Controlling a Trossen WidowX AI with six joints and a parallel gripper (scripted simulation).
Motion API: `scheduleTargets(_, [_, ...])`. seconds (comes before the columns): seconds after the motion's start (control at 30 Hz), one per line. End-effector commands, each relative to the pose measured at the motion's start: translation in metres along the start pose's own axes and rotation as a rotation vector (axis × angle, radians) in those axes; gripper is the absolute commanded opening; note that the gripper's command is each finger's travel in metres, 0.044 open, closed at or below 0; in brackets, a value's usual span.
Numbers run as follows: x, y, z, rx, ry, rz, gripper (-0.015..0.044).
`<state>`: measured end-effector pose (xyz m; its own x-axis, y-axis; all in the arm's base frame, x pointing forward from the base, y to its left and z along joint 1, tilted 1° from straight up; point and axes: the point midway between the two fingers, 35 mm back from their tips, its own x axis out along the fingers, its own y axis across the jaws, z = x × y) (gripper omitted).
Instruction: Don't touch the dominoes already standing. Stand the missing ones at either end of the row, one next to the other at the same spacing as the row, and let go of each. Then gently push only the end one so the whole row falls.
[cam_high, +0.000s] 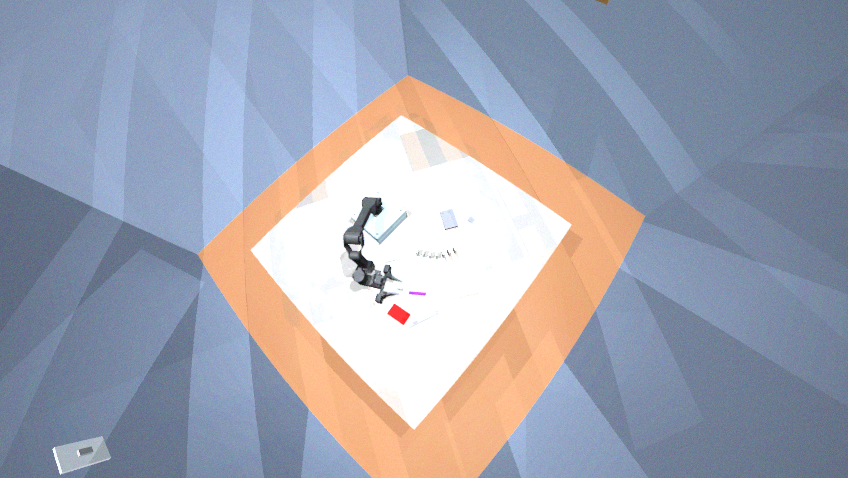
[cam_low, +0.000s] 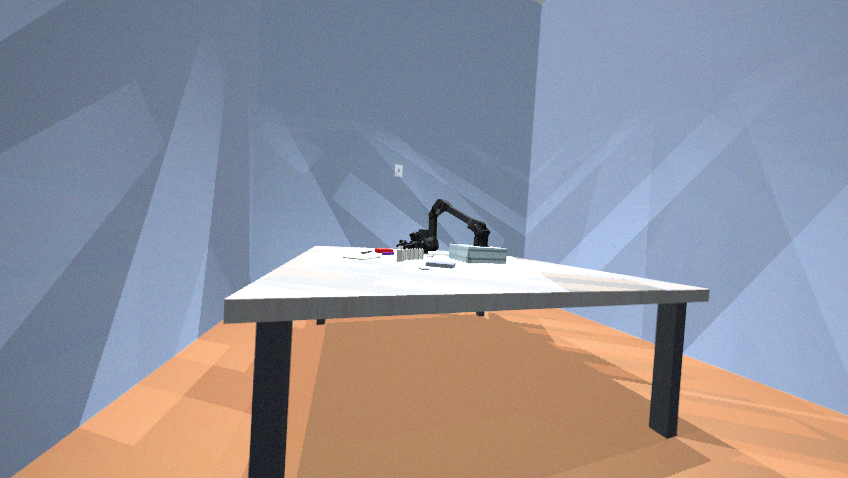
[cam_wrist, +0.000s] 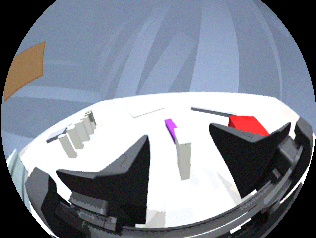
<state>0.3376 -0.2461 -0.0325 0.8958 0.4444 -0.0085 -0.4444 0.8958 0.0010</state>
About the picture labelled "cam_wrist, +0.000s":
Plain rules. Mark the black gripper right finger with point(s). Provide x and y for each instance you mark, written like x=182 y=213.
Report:
x=246 y=154

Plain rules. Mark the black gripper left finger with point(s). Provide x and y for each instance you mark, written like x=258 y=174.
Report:
x=123 y=183

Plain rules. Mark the red flat rectangular block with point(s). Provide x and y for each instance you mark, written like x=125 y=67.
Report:
x=247 y=123

